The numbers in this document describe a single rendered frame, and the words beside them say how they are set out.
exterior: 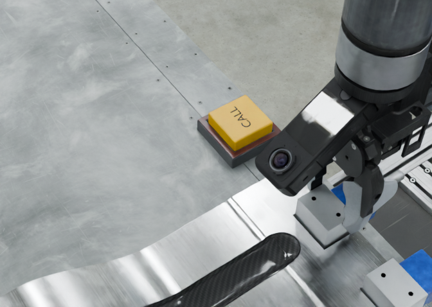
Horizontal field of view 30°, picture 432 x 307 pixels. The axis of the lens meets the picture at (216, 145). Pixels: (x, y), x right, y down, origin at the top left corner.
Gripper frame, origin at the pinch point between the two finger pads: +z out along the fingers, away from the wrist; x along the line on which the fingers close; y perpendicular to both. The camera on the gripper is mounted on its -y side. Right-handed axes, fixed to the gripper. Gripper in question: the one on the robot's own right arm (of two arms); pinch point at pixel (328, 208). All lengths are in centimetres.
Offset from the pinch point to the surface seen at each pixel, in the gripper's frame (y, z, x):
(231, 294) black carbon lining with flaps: -13.2, 3.0, -1.2
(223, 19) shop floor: 69, 92, 114
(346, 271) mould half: -2.4, 2.2, -6.0
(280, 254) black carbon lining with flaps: -6.5, 2.7, -0.5
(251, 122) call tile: 4.5, 7.5, 19.1
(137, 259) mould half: -19.0, 2.6, 7.2
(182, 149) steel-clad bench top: -3.4, 11.2, 22.9
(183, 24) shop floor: 58, 92, 118
